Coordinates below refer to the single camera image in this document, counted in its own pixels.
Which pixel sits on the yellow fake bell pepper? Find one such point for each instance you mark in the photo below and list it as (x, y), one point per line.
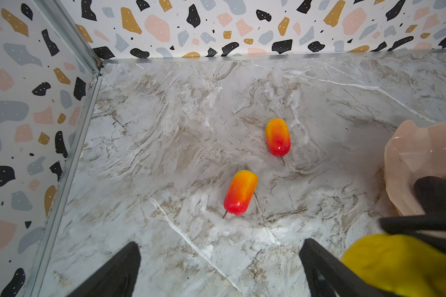
(399, 264)

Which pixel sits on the red yellow fake mango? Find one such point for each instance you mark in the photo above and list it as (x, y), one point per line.
(278, 138)

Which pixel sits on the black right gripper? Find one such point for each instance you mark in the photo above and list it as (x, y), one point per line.
(328, 277)

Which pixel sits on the pink fruit bowl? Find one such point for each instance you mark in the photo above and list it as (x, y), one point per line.
(413, 152)

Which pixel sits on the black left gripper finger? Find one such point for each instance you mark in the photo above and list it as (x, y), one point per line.
(116, 278)

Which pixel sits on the red orange fake mango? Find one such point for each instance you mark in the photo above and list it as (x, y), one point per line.
(241, 190)

